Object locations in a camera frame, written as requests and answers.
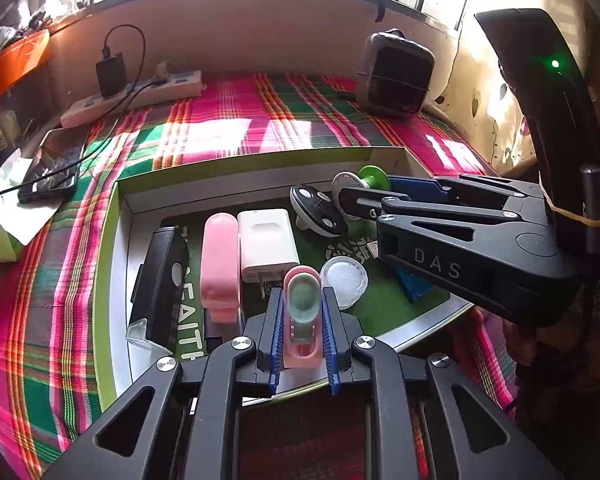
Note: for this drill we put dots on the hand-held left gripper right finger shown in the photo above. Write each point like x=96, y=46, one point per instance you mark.
x=330, y=340

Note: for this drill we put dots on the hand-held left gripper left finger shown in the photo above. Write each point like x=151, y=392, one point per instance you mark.
x=275, y=340

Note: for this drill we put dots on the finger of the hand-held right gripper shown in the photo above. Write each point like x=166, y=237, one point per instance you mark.
x=420, y=189
x=430, y=212

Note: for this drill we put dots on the pink holder with green disc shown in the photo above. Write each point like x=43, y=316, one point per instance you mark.
x=302, y=300

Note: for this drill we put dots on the green and white suction hook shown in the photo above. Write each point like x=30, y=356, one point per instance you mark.
x=372, y=177

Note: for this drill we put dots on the white round lid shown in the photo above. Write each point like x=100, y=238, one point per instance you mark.
x=342, y=280

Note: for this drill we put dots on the blue glitter usb drive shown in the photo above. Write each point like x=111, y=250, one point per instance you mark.
x=412, y=285

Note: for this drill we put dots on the pink plastic case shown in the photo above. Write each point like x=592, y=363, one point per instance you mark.
x=220, y=260

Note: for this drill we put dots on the white charger adapter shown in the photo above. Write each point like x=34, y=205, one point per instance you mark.
x=267, y=240

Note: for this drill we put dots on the black remote control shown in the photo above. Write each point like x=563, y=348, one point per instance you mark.
x=162, y=285

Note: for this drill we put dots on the green cardboard box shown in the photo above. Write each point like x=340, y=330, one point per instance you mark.
x=260, y=170

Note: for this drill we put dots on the yellow rubber band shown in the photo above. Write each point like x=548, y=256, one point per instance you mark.
x=570, y=210

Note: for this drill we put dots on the cream heart-print curtain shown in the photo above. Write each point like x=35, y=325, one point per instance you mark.
x=480, y=100

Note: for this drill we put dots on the white power strip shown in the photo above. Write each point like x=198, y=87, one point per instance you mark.
x=180, y=82

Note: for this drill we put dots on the black smartphone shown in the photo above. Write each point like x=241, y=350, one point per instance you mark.
x=45, y=185

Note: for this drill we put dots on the white tissue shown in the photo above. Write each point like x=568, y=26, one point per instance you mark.
x=20, y=220

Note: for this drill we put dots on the white plug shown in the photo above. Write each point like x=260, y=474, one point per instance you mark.
x=162, y=70

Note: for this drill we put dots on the black charger plug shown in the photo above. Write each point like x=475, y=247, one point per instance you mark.
x=111, y=75

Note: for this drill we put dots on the orange storage box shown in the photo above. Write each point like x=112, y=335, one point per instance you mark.
x=15, y=60

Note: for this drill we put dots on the pile of clutter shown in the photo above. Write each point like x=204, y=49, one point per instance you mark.
x=0, y=35

